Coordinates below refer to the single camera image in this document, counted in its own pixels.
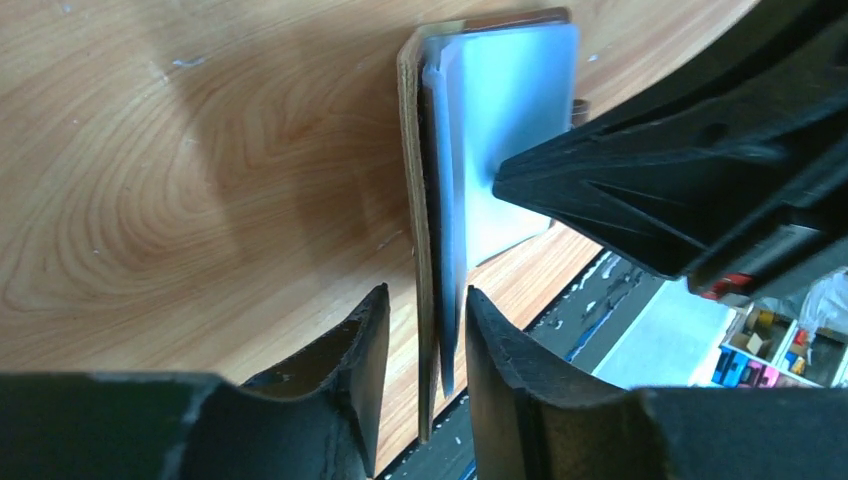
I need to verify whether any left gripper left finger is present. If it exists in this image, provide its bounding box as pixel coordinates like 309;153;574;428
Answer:
1;284;390;479

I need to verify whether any background storage shelf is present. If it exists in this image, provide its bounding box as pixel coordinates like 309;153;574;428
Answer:
689;266;847;389

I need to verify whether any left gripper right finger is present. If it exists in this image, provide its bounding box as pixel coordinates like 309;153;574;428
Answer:
466;287;847;479

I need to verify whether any brown leather card holder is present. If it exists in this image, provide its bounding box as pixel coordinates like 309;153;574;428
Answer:
397;6;586;442

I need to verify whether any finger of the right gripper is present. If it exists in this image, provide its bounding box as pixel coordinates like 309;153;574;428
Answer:
493;1;847;299

